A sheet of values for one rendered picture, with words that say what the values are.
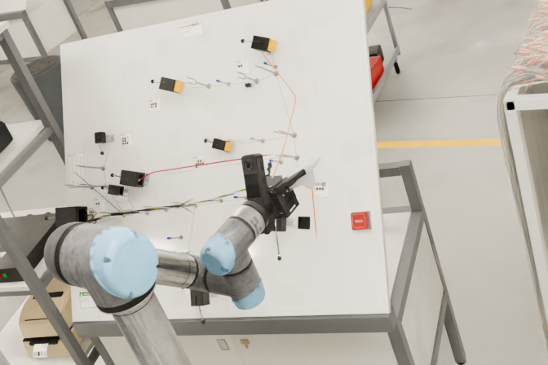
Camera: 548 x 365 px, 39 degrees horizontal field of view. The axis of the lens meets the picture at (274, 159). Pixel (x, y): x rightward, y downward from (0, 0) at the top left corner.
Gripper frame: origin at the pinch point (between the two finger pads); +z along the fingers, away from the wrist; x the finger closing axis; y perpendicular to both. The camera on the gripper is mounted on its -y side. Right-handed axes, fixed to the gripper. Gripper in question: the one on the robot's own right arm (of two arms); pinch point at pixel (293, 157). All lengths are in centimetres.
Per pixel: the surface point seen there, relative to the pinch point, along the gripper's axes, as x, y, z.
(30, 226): -150, 25, 9
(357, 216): -20, 43, 34
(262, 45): -45, -8, 56
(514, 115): 31, 23, 49
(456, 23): -170, 135, 403
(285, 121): -45, 16, 50
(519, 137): 30, 29, 49
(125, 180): -93, 14, 19
